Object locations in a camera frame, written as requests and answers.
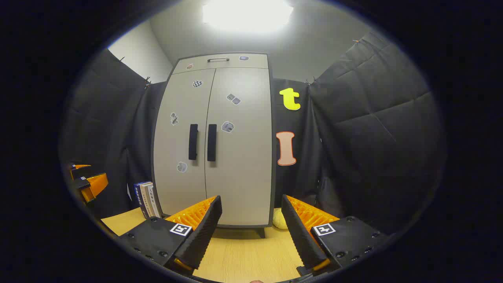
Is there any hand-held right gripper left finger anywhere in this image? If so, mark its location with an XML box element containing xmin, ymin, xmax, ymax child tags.
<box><xmin>118</xmin><ymin>195</ymin><xmax>223</xmax><ymax>276</ymax></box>

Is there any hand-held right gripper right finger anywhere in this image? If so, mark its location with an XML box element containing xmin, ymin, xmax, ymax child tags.
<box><xmin>281</xmin><ymin>194</ymin><xmax>389</xmax><ymax>276</ymax></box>

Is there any grey double-door shoe cabinet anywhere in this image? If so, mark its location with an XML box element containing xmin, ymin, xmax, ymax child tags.
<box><xmin>151</xmin><ymin>52</ymin><xmax>274</xmax><ymax>239</ymax></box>

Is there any grey cabinet door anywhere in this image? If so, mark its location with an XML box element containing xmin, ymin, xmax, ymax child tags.
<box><xmin>204</xmin><ymin>68</ymin><xmax>274</xmax><ymax>227</ymax></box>
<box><xmin>152</xmin><ymin>69</ymin><xmax>216</xmax><ymax>216</ymax></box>

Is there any grey cabinet drawer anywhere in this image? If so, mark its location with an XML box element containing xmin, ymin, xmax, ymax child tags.
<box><xmin>172</xmin><ymin>53</ymin><xmax>269</xmax><ymax>75</ymax></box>

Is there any yellow soft toy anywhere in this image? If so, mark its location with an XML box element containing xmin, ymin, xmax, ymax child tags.
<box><xmin>273</xmin><ymin>208</ymin><xmax>290</xmax><ymax>230</ymax></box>

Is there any dark blue book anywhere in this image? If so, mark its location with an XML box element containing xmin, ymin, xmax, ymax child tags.
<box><xmin>134</xmin><ymin>183</ymin><xmax>148</xmax><ymax>219</ymax></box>

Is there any beige book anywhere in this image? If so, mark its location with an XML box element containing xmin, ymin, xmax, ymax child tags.
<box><xmin>140</xmin><ymin>182</ymin><xmax>156</xmax><ymax>219</ymax></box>

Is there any white book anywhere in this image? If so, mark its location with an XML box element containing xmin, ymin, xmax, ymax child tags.
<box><xmin>146</xmin><ymin>181</ymin><xmax>162</xmax><ymax>218</ymax></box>

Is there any black backdrop cloth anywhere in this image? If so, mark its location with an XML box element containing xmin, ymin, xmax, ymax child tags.
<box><xmin>59</xmin><ymin>31</ymin><xmax>446</xmax><ymax>236</ymax></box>

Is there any large ceiling light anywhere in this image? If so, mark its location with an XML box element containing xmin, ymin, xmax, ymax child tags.
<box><xmin>202</xmin><ymin>0</ymin><xmax>294</xmax><ymax>34</ymax></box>

